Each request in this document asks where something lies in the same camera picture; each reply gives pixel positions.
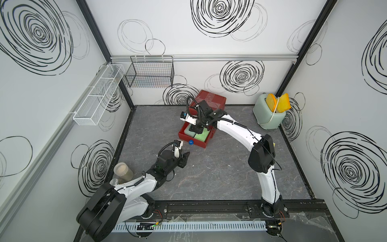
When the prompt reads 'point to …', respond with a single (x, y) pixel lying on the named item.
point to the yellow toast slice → (283, 103)
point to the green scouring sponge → (202, 136)
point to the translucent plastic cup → (123, 172)
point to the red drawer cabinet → (215, 102)
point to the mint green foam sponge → (188, 131)
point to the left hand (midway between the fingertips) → (185, 151)
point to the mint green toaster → (264, 116)
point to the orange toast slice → (271, 100)
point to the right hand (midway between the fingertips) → (192, 123)
